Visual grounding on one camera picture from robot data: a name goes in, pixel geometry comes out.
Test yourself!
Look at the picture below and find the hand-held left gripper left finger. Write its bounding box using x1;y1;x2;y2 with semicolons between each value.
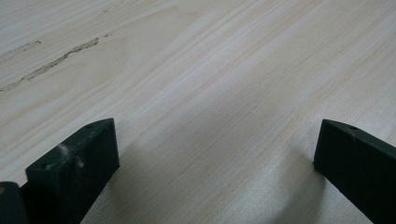
20;118;120;224

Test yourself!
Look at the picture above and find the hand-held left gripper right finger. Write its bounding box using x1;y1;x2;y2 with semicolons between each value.
313;119;396;224

